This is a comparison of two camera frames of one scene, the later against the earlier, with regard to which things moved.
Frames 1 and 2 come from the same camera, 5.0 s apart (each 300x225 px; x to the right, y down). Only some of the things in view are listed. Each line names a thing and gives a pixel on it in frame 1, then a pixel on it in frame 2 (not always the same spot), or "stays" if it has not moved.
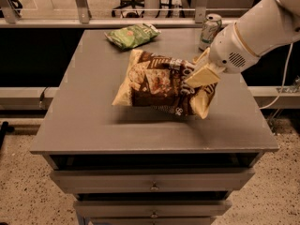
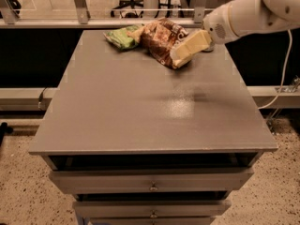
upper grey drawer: [154, 180] stays
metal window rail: [9, 16] stays
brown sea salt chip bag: [158, 82] → [158, 38]
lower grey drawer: [153, 209] stays
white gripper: [229, 49] → [216, 24]
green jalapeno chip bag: [132, 36] stays
